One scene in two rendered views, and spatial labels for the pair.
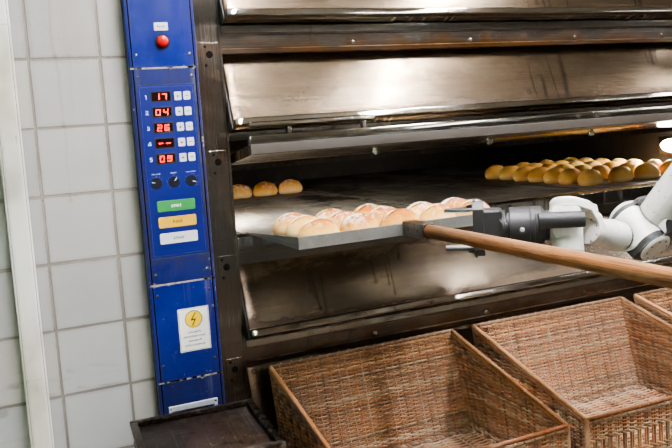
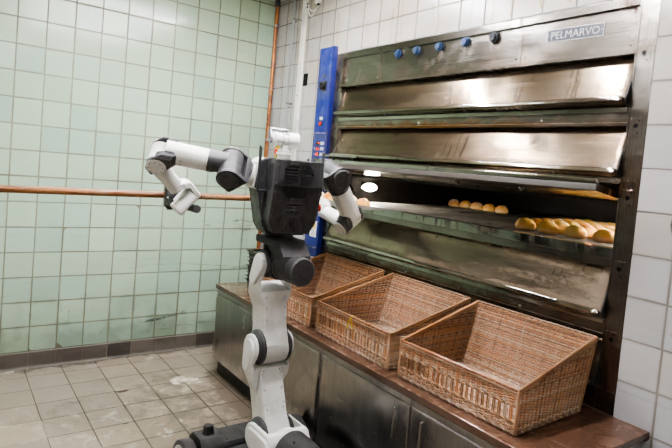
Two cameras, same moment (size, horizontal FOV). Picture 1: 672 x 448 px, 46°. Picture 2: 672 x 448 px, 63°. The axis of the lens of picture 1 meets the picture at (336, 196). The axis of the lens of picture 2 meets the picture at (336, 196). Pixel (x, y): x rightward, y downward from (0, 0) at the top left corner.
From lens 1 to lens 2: 3.38 m
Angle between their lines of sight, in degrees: 78
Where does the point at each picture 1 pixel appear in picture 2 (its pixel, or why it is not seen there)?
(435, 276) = (386, 242)
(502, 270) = (413, 251)
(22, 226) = not seen: hidden behind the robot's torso
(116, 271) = not seen: hidden behind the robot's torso
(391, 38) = (387, 123)
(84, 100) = (308, 143)
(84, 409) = not seen: hidden behind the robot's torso
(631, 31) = (515, 119)
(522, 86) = (437, 150)
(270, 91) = (347, 144)
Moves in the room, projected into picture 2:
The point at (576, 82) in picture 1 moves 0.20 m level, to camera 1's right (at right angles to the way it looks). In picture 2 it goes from (469, 151) to (489, 150)
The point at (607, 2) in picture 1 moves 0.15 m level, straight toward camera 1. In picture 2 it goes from (493, 99) to (459, 97)
